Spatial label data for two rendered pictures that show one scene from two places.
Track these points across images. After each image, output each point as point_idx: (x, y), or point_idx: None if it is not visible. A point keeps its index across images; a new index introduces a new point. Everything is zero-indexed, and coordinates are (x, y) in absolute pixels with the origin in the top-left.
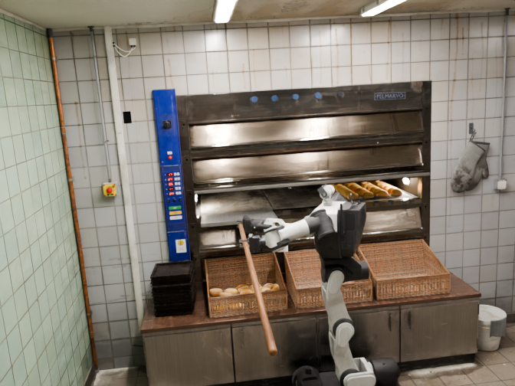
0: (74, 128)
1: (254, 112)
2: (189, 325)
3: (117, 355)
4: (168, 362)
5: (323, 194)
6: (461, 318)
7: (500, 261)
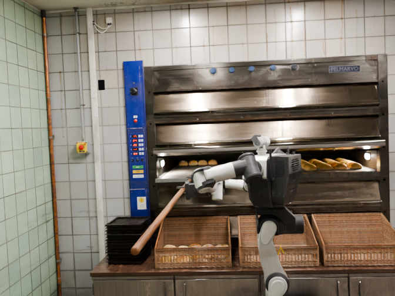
0: (57, 93)
1: (213, 82)
2: (134, 273)
3: None
4: None
5: (256, 143)
6: None
7: None
